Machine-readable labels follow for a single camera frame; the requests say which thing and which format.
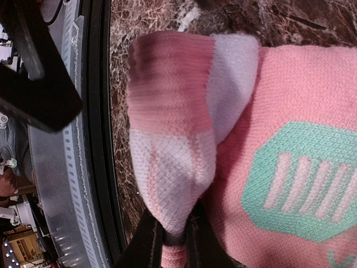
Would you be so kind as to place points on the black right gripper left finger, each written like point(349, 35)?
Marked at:
point(145, 248)

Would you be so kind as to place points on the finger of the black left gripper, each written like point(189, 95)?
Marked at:
point(46, 98)

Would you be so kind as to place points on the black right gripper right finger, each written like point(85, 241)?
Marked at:
point(202, 246)

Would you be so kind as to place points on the pink teal patterned sock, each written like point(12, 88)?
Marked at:
point(265, 137)

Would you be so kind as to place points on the person in grey shirt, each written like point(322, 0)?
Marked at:
point(14, 146)

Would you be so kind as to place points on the white slotted cable duct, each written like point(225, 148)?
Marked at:
point(76, 163)

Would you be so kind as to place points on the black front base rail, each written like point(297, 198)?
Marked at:
point(98, 130)

